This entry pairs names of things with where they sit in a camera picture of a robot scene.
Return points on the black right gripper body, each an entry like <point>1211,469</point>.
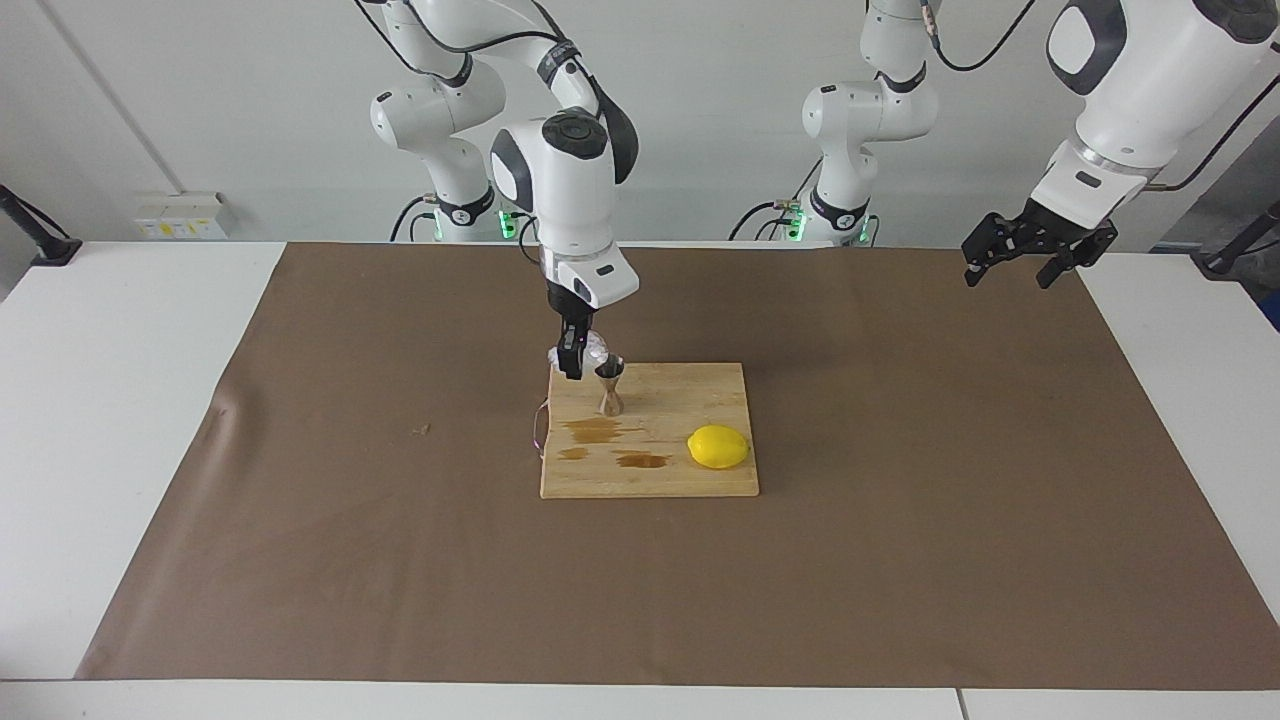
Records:
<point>565,305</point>

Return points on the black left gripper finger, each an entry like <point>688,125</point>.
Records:
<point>995,240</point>
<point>1092,250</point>

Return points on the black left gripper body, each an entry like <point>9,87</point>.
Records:
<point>1055,228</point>

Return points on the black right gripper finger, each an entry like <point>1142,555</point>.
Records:
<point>572,355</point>

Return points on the clear textured glass cup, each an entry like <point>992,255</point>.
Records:
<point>598,352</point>

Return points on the steel double jigger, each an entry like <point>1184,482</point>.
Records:
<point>609,400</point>

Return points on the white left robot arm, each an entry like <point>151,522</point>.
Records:
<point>1150,80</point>

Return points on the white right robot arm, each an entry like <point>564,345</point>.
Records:
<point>565,190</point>

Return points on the wooden cutting board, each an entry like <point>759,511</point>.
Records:
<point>680,400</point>

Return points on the grey partition panel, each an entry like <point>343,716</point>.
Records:
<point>1215,215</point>

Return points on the yellow lemon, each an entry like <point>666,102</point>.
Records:
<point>718,447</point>

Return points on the blue object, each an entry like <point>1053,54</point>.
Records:
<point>1274,310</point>

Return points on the brown paper table mat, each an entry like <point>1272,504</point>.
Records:
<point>400,580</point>

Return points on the black camera stand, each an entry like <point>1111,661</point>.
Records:
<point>1225,262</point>
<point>50,248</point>

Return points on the white wall socket strip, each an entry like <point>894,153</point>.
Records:
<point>180,215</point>

